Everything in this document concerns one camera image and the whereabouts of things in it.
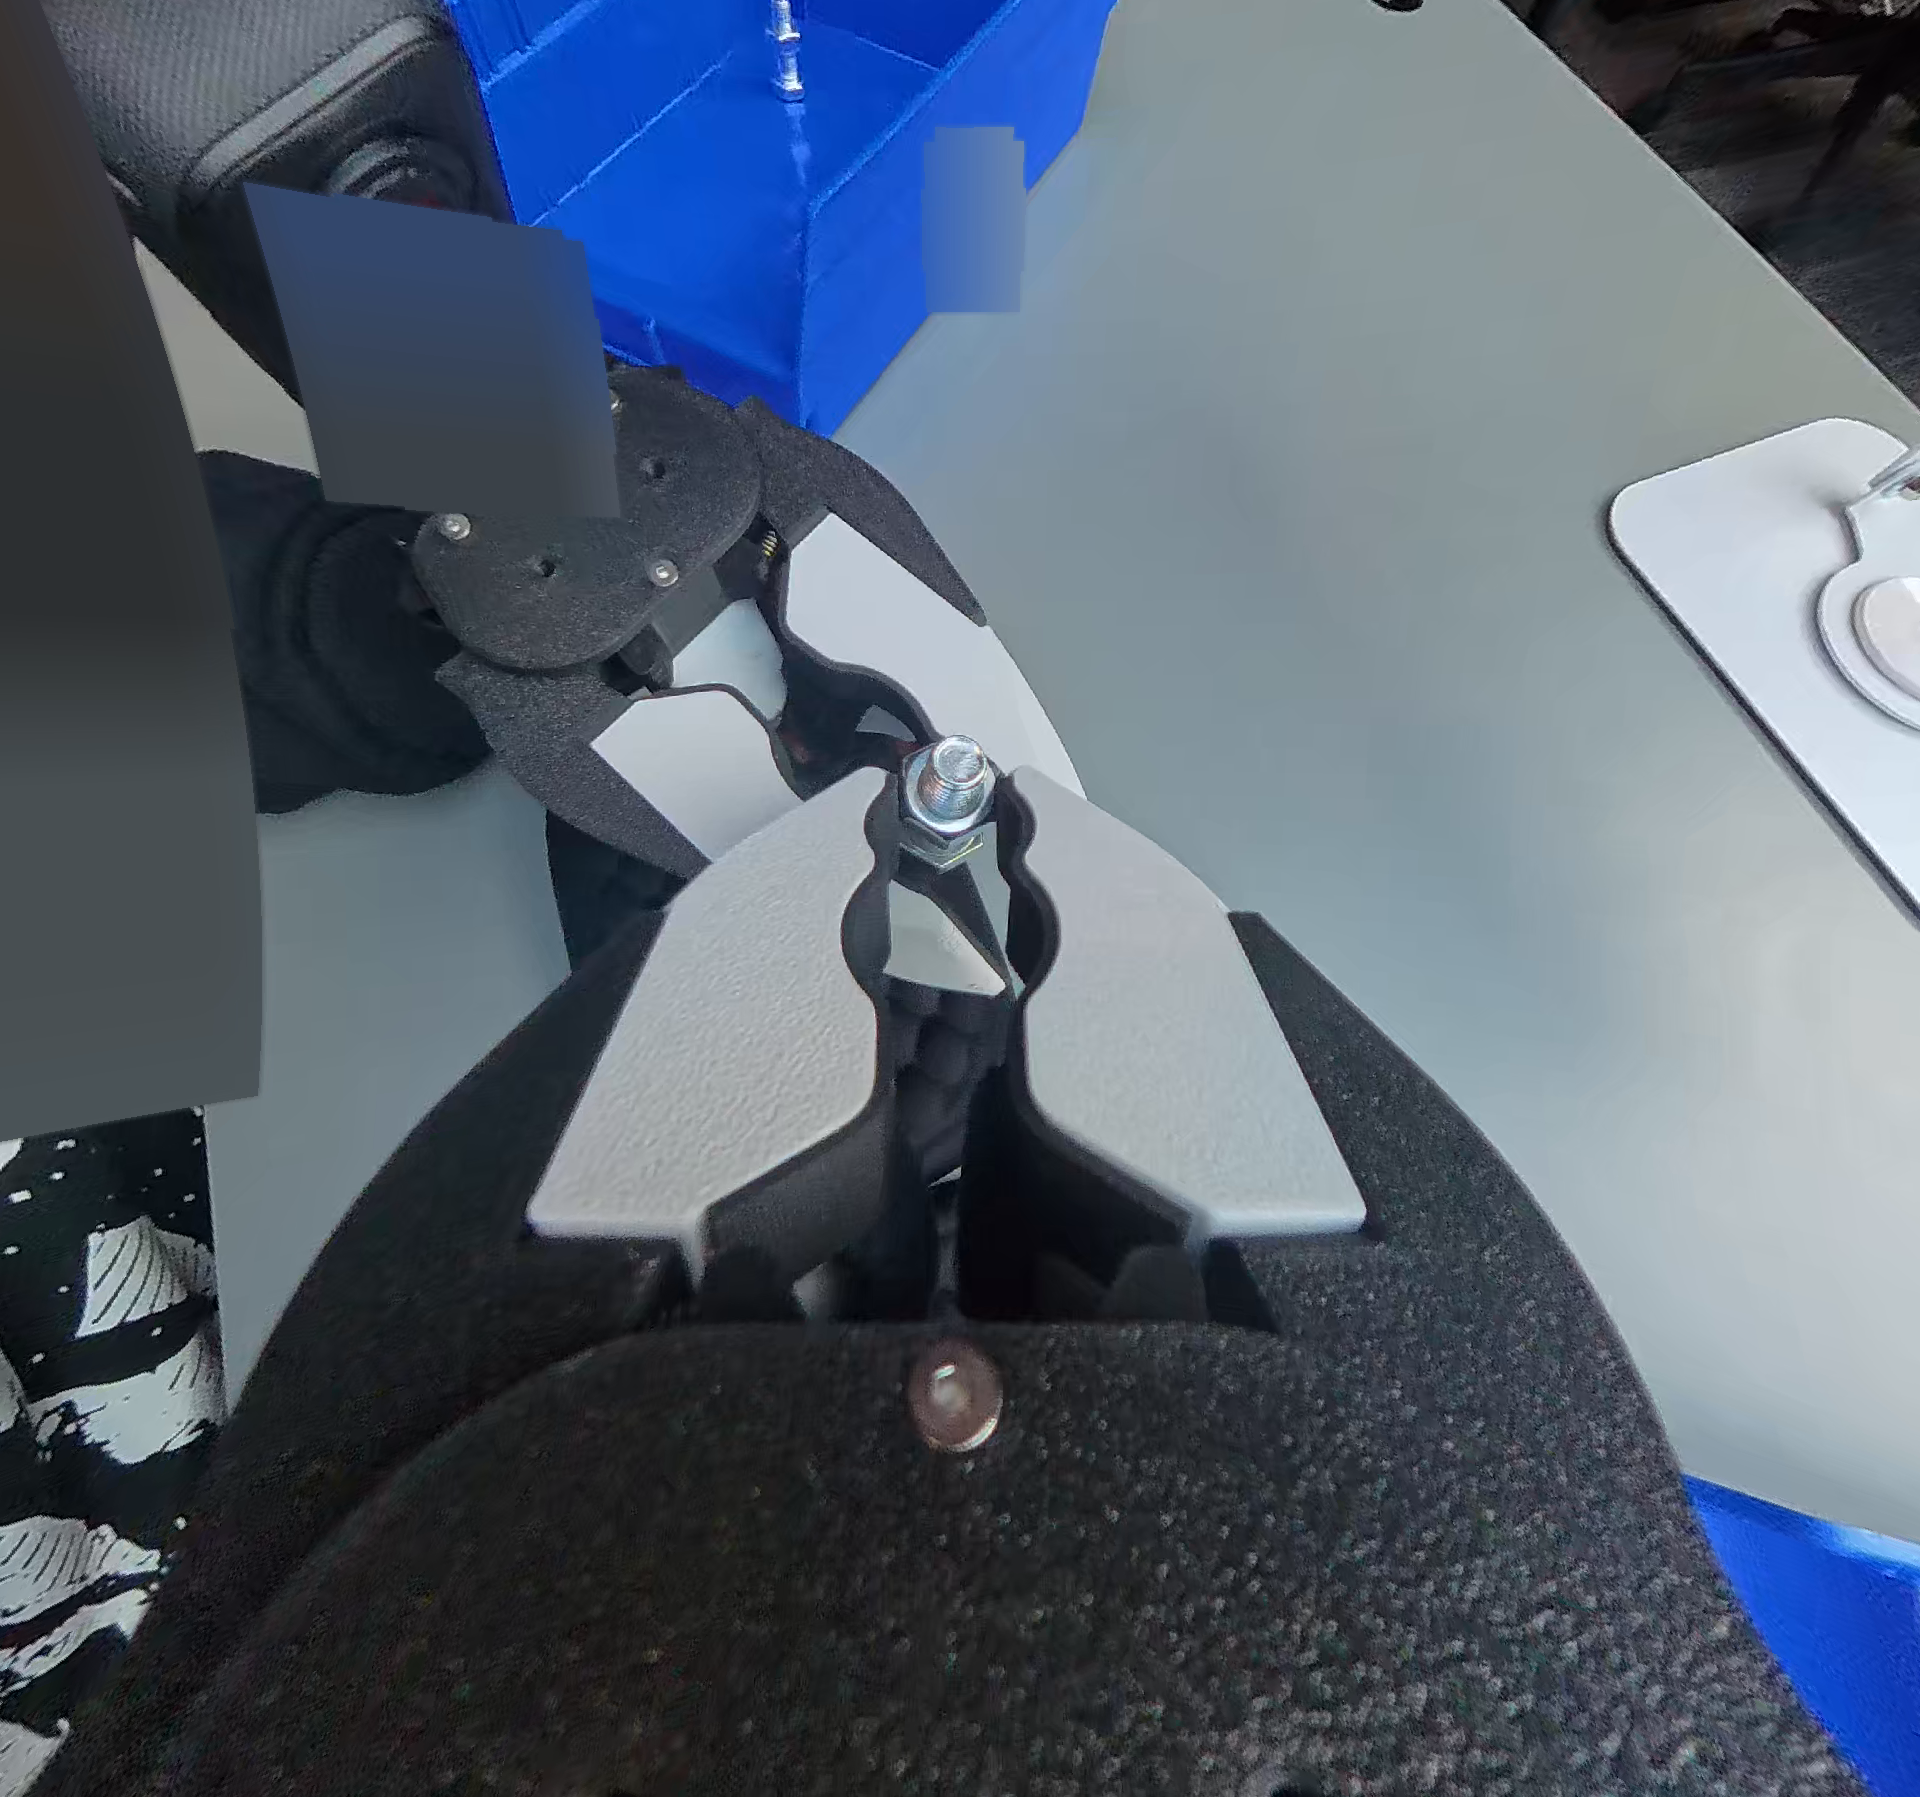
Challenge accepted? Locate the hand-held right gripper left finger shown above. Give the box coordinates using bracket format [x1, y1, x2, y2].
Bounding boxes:
[524, 767, 901, 1251]

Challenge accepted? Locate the white monitor stand base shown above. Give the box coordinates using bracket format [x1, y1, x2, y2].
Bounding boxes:
[1608, 417, 1920, 920]

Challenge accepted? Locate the person's left hand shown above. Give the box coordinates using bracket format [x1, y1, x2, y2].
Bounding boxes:
[198, 450, 500, 819]

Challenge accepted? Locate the blue plastic bin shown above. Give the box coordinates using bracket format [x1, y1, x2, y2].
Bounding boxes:
[373, 0, 1154, 436]
[1686, 1476, 1920, 1797]

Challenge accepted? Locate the black white printed clothing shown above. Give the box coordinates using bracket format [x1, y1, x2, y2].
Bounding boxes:
[0, 1107, 227, 1756]

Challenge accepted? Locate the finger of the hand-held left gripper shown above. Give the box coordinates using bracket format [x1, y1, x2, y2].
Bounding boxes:
[587, 685, 1007, 997]
[772, 507, 1089, 807]

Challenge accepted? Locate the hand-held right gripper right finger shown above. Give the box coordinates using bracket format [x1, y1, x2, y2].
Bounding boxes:
[994, 767, 1369, 1241]

